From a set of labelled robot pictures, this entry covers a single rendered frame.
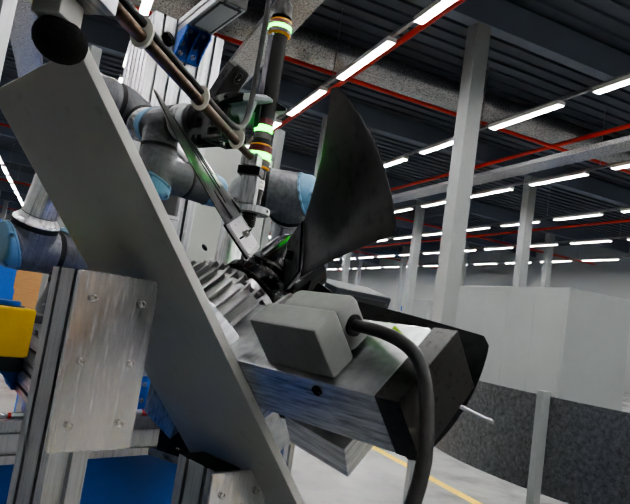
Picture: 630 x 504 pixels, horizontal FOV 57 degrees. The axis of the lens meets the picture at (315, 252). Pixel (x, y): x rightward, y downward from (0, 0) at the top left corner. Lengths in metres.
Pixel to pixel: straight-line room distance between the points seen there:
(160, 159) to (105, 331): 0.59
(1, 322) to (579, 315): 10.24
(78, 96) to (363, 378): 0.41
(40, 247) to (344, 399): 1.14
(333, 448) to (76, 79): 0.48
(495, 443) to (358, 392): 2.34
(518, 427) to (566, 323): 7.97
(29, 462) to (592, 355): 10.73
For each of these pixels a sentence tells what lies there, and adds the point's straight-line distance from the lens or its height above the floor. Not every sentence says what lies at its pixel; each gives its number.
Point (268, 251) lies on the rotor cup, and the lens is 0.94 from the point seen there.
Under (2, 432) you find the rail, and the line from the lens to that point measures 1.28.
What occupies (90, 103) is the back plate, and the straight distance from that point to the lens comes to 0.65.
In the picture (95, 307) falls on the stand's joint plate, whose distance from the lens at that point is 0.71.
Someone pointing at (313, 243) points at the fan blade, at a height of 1.24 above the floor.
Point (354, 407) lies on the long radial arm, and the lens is 0.61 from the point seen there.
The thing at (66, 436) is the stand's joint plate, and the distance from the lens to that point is 0.72.
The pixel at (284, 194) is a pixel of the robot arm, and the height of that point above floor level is 1.44.
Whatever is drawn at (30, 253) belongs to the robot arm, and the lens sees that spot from 1.61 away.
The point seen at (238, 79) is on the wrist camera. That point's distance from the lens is 1.19.
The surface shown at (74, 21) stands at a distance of 0.54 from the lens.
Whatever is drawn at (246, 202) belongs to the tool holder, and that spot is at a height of 1.31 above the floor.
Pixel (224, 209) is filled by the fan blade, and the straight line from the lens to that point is 0.93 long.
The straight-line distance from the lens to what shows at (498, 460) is 2.90.
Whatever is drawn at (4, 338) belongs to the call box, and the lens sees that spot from 1.20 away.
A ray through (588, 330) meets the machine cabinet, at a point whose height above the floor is 1.59.
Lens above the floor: 1.14
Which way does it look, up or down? 6 degrees up
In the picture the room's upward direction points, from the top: 9 degrees clockwise
